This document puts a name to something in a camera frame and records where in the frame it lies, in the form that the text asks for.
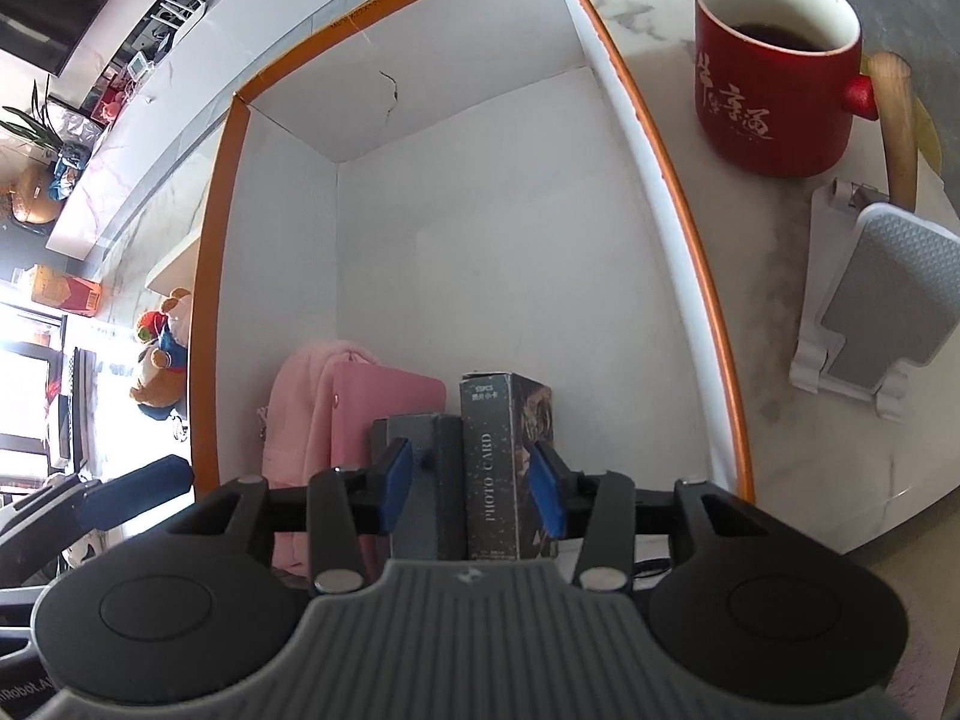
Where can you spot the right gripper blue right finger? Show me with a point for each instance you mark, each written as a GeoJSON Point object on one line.
{"type": "Point", "coordinates": [597, 509]}

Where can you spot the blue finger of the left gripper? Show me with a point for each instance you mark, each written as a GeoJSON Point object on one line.
{"type": "Point", "coordinates": [107, 505]}

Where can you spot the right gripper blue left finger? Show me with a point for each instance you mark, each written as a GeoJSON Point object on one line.
{"type": "Point", "coordinates": [342, 506]}

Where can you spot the pink fabric pouch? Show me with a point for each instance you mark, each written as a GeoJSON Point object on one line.
{"type": "Point", "coordinates": [297, 421]}

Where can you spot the pink leather wallet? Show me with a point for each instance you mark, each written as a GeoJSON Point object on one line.
{"type": "Point", "coordinates": [362, 394]}

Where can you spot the black photo card box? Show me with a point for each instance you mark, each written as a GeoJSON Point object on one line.
{"type": "Point", "coordinates": [503, 416]}

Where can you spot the brown teddy bear plush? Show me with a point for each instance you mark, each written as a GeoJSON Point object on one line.
{"type": "Point", "coordinates": [165, 336]}

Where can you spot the white long glasses case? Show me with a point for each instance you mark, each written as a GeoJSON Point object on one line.
{"type": "Point", "coordinates": [177, 268]}

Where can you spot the black remote control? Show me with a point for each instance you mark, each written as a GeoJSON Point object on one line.
{"type": "Point", "coordinates": [81, 402]}

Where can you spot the orange red drink carton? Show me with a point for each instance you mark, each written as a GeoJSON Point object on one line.
{"type": "Point", "coordinates": [62, 291]}

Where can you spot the tall plant in vase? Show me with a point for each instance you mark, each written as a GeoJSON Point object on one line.
{"type": "Point", "coordinates": [29, 198]}

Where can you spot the orange cardboard box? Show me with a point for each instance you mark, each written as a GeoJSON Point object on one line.
{"type": "Point", "coordinates": [461, 186]}

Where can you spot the grey white phone stand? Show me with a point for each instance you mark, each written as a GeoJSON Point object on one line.
{"type": "Point", "coordinates": [880, 297]}

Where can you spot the red ceramic mug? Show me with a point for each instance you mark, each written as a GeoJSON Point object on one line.
{"type": "Point", "coordinates": [778, 83]}

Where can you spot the white wifi router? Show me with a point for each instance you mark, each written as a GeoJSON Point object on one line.
{"type": "Point", "coordinates": [180, 16]}

